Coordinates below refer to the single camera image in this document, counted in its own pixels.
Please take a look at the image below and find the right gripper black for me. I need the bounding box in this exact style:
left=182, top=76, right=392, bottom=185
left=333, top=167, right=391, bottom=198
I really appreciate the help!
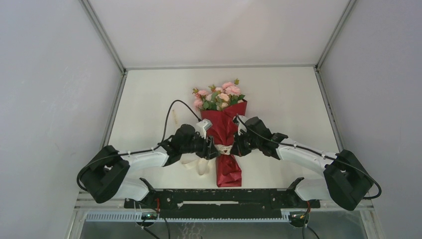
left=230, top=128, right=261, bottom=157

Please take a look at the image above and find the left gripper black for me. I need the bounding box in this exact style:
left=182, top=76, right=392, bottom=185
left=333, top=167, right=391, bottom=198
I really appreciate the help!
left=180, top=130, right=220, bottom=160

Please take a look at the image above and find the cream ribbon string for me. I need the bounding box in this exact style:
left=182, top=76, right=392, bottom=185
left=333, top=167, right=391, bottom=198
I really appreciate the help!
left=179, top=143, right=235, bottom=176

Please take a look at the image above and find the red wrapping paper sheet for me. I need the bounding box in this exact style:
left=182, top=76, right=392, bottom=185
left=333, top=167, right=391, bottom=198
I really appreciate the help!
left=201, top=101, right=247, bottom=187

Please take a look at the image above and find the pink fake flower stem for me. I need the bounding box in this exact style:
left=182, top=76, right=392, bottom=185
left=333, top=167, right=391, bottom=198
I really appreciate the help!
left=193, top=88, right=210, bottom=111
left=204, top=85, right=230, bottom=111
left=221, top=79, right=245, bottom=106

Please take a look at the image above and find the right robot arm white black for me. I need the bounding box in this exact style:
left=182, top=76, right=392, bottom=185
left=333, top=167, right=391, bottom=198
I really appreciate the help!
left=230, top=115, right=382, bottom=211

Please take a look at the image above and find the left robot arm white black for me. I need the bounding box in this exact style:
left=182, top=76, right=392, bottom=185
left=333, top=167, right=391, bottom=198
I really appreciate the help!
left=77, top=119, right=220, bottom=208

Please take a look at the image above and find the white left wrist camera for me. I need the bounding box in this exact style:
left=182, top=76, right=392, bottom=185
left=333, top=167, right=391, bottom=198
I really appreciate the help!
left=195, top=119, right=212, bottom=138

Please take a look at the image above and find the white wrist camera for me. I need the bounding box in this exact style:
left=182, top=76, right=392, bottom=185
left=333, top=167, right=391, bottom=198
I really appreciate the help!
left=195, top=119, right=212, bottom=138
left=233, top=115, right=248, bottom=135

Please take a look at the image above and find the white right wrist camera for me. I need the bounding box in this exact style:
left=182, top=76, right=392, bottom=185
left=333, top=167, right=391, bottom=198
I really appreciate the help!
left=233, top=115, right=248, bottom=135

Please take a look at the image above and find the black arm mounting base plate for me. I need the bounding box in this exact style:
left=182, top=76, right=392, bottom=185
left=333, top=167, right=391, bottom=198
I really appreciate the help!
left=124, top=189, right=320, bottom=220

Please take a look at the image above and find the white cable duct strip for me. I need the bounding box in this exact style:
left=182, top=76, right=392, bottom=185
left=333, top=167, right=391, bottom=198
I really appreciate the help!
left=85, top=211, right=292, bottom=223

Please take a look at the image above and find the aluminium frame front rail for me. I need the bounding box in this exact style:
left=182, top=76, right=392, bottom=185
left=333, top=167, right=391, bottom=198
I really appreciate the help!
left=75, top=188, right=374, bottom=211

